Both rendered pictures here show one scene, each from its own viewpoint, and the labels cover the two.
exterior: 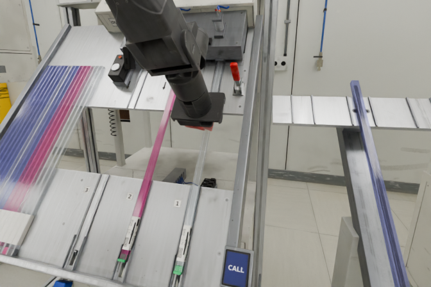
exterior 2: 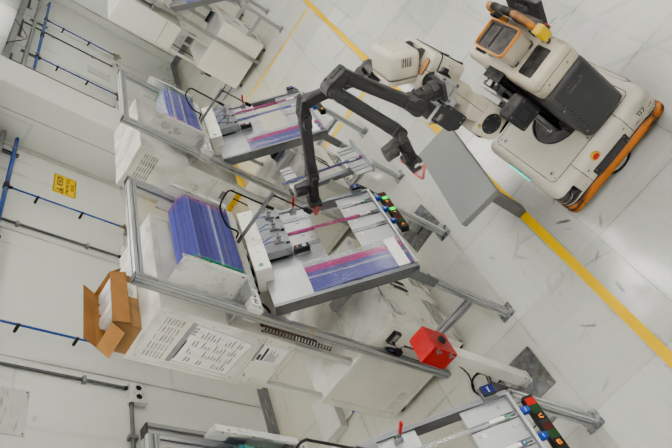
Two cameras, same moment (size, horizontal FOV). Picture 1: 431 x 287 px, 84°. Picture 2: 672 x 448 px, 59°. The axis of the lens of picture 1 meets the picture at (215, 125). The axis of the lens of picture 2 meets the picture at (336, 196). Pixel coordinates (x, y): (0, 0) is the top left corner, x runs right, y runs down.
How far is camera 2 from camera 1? 3.13 m
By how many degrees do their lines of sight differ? 77
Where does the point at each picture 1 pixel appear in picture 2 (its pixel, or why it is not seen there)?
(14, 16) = not seen: outside the picture
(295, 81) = (155, 383)
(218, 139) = not seen: outside the picture
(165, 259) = (365, 205)
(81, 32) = (278, 295)
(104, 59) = (296, 267)
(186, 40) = not seen: hidden behind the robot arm
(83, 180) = (360, 236)
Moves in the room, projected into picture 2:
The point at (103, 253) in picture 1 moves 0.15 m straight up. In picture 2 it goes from (376, 217) to (355, 207)
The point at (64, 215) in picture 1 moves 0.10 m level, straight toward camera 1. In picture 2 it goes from (375, 233) to (377, 215)
